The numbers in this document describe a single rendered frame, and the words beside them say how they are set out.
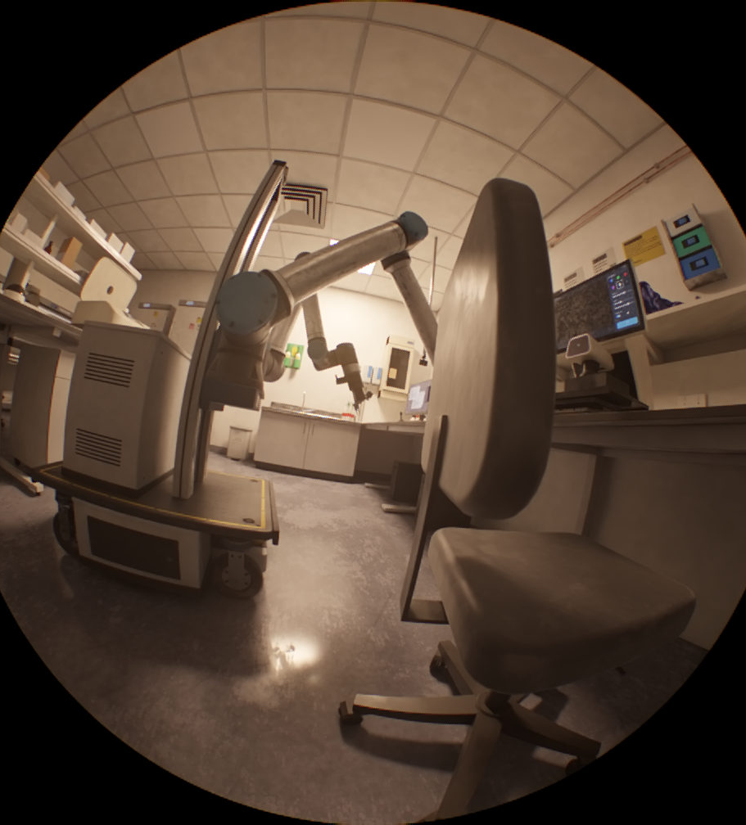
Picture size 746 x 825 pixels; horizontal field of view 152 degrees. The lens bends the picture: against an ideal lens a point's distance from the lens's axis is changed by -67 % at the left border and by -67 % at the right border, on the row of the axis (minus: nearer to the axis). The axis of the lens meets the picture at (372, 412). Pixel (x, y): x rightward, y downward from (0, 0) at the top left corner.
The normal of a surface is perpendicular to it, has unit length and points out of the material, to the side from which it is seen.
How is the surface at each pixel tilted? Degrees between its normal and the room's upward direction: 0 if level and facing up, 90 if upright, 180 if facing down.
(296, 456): 90
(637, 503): 90
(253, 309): 94
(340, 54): 180
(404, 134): 180
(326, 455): 90
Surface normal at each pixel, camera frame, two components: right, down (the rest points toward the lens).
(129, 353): 0.37, -0.01
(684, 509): -0.97, -0.17
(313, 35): -0.16, 0.98
